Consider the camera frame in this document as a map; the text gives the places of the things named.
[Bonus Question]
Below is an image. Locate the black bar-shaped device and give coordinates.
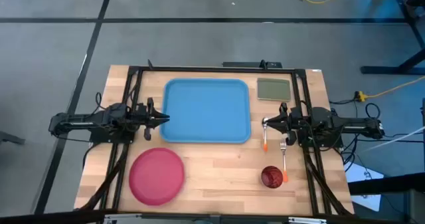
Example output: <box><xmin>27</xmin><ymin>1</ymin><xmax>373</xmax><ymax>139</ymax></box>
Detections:
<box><xmin>222</xmin><ymin>60</ymin><xmax>283</xmax><ymax>69</ymax></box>

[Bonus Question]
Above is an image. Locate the black cable bundle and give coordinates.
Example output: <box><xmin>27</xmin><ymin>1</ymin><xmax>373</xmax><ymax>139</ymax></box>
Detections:
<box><xmin>79</xmin><ymin>144</ymin><xmax>129</xmax><ymax>211</ymax></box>
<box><xmin>305</xmin><ymin>147</ymin><xmax>349</xmax><ymax>215</ymax></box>

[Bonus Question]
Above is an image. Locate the yellow extension cord with plug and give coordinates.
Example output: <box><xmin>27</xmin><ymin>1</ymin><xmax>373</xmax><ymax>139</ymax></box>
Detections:
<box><xmin>354</xmin><ymin>76</ymin><xmax>425</xmax><ymax>102</ymax></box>

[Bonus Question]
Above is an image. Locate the black desk edge bar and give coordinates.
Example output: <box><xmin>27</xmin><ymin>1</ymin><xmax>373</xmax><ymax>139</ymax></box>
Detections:
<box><xmin>348</xmin><ymin>172</ymin><xmax>425</xmax><ymax>195</ymax></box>

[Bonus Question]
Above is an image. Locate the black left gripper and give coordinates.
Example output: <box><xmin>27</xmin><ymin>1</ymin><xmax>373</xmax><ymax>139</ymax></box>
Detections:
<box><xmin>132</xmin><ymin>97</ymin><xmax>171</xmax><ymax>142</ymax></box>

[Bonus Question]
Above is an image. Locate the blue plastic tray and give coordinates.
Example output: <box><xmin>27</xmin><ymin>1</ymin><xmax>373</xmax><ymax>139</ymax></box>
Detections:
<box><xmin>159</xmin><ymin>78</ymin><xmax>252</xmax><ymax>144</ymax></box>

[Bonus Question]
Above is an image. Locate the black desk leg frame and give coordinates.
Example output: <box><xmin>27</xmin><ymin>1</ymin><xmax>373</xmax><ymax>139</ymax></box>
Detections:
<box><xmin>361</xmin><ymin>0</ymin><xmax>425</xmax><ymax>75</ymax></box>

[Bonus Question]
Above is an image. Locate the silver camera mount bar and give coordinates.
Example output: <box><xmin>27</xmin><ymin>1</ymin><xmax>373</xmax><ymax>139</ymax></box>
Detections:
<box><xmin>102</xmin><ymin>213</ymin><xmax>329</xmax><ymax>224</ymax></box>

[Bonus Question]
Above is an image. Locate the white paper sheet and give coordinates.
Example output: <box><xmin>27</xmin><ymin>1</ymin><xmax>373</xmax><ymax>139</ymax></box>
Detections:
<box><xmin>345</xmin><ymin>162</ymin><xmax>385</xmax><ymax>212</ymax></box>

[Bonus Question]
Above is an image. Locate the white cable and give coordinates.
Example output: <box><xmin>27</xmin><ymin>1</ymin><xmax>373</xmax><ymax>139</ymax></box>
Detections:
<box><xmin>363</xmin><ymin>126</ymin><xmax>425</xmax><ymax>152</ymax></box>

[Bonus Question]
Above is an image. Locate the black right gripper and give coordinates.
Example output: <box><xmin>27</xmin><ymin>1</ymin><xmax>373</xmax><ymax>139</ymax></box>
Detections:
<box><xmin>266</xmin><ymin>102</ymin><xmax>299</xmax><ymax>147</ymax></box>

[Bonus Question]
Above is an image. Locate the dark red patterned cup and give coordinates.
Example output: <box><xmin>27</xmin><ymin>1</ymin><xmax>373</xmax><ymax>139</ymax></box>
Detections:
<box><xmin>260</xmin><ymin>166</ymin><xmax>284</xmax><ymax>189</ymax></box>

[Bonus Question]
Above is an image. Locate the pink round plate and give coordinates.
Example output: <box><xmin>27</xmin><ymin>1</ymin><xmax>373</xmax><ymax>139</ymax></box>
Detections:
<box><xmin>128</xmin><ymin>147</ymin><xmax>186</xmax><ymax>207</ymax></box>

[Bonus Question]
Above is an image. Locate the black chair base leg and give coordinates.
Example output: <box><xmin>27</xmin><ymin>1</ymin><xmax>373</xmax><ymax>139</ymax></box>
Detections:
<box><xmin>0</xmin><ymin>130</ymin><xmax>26</xmax><ymax>146</ymax></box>

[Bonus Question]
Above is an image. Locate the black aluminium table frame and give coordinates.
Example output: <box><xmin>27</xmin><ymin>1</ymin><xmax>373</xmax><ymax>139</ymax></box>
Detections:
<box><xmin>74</xmin><ymin>64</ymin><xmax>355</xmax><ymax>218</ymax></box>

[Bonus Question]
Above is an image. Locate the metal fork orange handle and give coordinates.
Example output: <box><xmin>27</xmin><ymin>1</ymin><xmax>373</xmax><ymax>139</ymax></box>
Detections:
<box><xmin>280</xmin><ymin>138</ymin><xmax>289</xmax><ymax>183</ymax></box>

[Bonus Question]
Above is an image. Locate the olive green rectangular pad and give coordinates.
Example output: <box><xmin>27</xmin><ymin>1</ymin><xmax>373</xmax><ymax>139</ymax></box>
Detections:
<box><xmin>256</xmin><ymin>77</ymin><xmax>292</xmax><ymax>102</ymax></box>

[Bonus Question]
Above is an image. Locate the metal spoon orange handle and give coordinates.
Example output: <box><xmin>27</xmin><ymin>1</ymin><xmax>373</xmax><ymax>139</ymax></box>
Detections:
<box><xmin>262</xmin><ymin>117</ymin><xmax>269</xmax><ymax>152</ymax></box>

